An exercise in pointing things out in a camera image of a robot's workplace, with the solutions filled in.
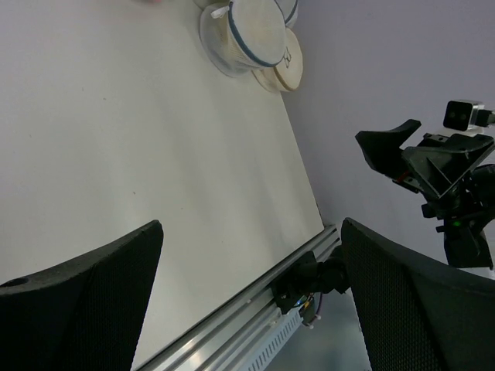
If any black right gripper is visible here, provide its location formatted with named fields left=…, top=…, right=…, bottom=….
left=355, top=120, right=494, bottom=267

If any white mesh bag blue trim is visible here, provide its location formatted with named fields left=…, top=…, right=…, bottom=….
left=275, top=0, right=299, bottom=28

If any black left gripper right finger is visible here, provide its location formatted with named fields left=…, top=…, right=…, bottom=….
left=341, top=218, right=494, bottom=370

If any beige laundry bag near right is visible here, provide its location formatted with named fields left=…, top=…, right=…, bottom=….
left=252, top=28, right=303, bottom=93

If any white mesh bag blue zipper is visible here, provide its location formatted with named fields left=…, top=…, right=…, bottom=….
left=199, top=0, right=286, bottom=77

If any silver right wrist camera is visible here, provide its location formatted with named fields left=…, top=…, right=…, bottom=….
left=442, top=100, right=494, bottom=131

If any white slotted cable duct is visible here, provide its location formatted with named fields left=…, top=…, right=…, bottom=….
left=225, top=308, right=302, bottom=371

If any aluminium front rail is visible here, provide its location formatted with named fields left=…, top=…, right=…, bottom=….
left=138, top=225, right=340, bottom=370

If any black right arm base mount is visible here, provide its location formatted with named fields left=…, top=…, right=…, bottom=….
left=270, top=246, right=350, bottom=315

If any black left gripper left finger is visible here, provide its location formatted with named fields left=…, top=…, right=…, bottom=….
left=1, top=220, right=163, bottom=370

